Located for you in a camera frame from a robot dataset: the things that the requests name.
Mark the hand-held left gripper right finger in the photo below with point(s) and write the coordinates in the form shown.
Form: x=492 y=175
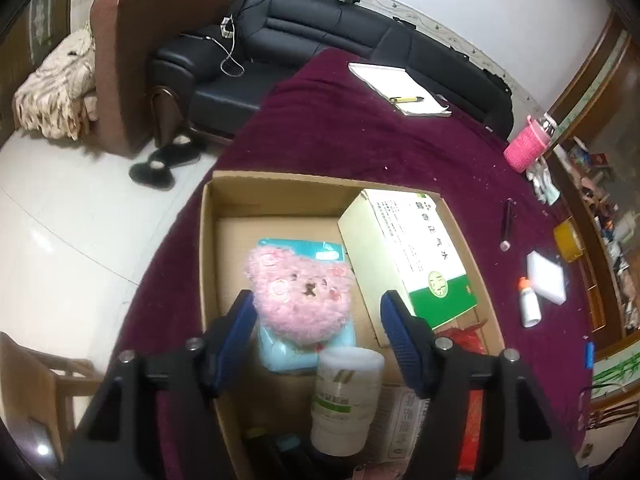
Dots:
x=400 y=340

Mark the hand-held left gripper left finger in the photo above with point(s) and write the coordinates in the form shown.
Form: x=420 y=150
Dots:
x=235 y=340

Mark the red snack packet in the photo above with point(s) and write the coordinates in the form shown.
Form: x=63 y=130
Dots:
x=462 y=340

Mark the pink bear plush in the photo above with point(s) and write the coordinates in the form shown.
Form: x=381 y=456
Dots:
x=300 y=300

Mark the white medicine bottle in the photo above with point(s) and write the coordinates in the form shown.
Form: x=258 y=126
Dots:
x=345 y=410

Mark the cardboard box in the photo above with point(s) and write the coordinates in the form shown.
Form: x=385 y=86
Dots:
x=240 y=240

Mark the white sponge block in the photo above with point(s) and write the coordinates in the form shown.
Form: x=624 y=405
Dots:
x=545 y=275

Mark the teal tissue packet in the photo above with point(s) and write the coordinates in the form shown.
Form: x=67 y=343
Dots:
x=285 y=355

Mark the green white medicine box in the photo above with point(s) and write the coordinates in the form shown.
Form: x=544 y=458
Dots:
x=400 y=240

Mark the small white orange-capped bottle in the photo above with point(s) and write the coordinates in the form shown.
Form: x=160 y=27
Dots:
x=530 y=307

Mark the black pen with white cap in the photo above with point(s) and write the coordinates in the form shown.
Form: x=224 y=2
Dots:
x=507 y=225

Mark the small blue object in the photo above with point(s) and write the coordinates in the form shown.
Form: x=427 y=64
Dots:
x=590 y=355

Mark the yellow tape roll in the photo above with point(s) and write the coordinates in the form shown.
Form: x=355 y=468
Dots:
x=567 y=240

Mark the wooden sideboard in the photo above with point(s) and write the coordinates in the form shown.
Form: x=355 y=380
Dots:
x=595 y=280

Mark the wooden chair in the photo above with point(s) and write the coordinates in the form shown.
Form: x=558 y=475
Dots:
x=30 y=375

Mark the white cloth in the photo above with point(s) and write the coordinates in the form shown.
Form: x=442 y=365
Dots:
x=545 y=185

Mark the pink sleeved bottle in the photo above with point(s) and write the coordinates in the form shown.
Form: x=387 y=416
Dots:
x=522 y=145

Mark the yellow black pen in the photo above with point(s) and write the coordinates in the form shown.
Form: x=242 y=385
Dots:
x=407 y=99

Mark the white notebook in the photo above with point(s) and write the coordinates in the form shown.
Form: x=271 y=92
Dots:
x=385 y=80

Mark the brown armchair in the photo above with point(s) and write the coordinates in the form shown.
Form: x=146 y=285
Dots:
x=130 y=60

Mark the floral blanket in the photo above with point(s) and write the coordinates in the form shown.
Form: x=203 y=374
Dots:
x=55 y=90

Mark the white charger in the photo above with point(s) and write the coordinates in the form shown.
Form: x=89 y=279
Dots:
x=228 y=27

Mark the black leather sofa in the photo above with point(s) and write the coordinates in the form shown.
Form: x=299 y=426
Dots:
x=300 y=25

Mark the wooden door frame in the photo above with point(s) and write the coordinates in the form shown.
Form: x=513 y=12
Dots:
x=595 y=60

